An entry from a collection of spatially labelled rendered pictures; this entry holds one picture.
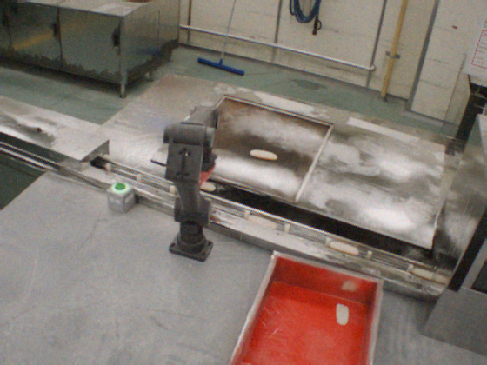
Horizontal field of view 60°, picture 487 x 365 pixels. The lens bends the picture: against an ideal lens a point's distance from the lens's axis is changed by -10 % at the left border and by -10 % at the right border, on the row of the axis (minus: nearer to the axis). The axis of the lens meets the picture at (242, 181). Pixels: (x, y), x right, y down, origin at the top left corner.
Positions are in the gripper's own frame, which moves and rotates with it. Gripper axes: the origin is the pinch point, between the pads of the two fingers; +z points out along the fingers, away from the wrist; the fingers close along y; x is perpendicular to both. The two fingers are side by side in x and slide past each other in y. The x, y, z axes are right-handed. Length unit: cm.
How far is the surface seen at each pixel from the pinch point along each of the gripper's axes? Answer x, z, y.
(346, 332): 60, 11, 30
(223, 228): 13.0, 8.2, 8.6
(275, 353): 44, 11, 45
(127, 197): -20.5, 5.4, 13.7
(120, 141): -51, 10, -24
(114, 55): -191, 47, -205
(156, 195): -13.7, 6.7, 6.2
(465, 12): 93, -27, -340
